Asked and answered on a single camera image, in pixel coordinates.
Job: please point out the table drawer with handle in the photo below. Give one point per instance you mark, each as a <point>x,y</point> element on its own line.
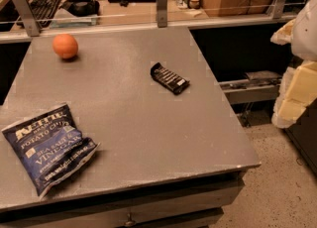
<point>192,207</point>

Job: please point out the black keyboard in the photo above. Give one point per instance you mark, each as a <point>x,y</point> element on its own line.
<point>44,11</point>

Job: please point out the black headphones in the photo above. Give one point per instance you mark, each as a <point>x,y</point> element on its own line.
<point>81,8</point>

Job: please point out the blue potato chips bag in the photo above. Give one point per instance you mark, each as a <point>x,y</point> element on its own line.
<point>50,147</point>

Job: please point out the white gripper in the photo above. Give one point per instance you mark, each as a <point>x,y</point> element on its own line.
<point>306,32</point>

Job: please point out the black snack bar wrapper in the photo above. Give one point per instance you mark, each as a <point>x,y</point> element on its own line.
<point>168,79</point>

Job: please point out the orange fruit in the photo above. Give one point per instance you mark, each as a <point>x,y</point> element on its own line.
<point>65,46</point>

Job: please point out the middle metal bracket post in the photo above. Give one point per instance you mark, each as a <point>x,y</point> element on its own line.
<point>162,13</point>

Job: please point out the small brown jar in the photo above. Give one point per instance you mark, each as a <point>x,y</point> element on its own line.
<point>194,4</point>

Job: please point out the left metal bracket post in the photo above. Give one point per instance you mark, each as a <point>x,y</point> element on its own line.
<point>29,21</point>

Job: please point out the grey metal shelf tray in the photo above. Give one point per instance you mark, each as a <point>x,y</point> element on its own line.
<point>254,87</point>

